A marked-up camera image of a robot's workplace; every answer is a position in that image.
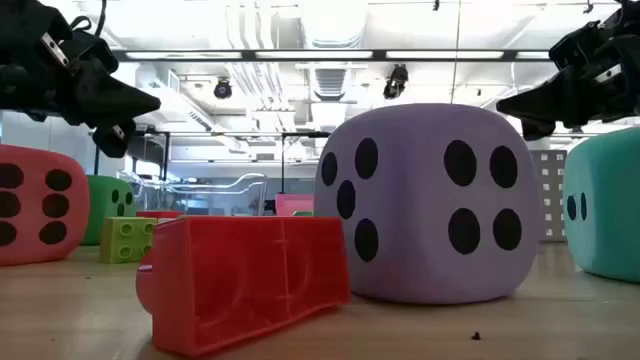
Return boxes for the green foam die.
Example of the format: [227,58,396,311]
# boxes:
[81,174,137,246]

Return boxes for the white perforated basket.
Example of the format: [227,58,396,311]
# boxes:
[529,149,569,244]

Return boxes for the pink plastic bin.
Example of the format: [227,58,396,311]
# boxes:
[274,193,316,217]

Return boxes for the lime green small block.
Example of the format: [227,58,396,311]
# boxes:
[99,216,158,265]

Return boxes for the silver ceiling air duct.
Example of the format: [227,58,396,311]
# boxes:
[298,0,370,132]

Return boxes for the red foam die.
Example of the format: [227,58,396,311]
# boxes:
[0,144,91,267]

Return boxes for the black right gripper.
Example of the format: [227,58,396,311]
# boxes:
[496,0,640,143]

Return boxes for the purple foam die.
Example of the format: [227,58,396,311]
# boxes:
[313,103,544,305]

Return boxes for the black ceiling spotlight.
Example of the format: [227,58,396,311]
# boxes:
[382,63,410,100]
[213,77,234,100]

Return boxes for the black beam with light strips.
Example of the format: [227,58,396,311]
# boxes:
[112,48,551,63]

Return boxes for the small red building block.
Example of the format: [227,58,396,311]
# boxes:
[135,209,186,220]

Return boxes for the teal foam die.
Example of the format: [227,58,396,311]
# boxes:
[563,126,640,284]

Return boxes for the black metal background frame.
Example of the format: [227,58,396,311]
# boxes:
[92,130,332,196]

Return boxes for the clear plastic bin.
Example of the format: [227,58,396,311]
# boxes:
[117,171,269,217]

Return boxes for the large red stepped block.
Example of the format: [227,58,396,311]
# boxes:
[135,215,352,357]

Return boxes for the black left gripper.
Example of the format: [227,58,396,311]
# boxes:
[0,0,162,159]

